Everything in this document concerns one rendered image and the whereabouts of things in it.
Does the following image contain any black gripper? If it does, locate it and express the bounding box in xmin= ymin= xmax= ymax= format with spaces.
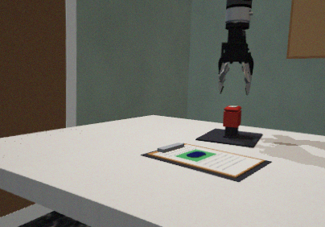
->
xmin=218 ymin=22 xmax=253 ymax=95

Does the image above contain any red and black self-inking stamp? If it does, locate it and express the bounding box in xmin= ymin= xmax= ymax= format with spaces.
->
xmin=223 ymin=105 xmax=241 ymax=139

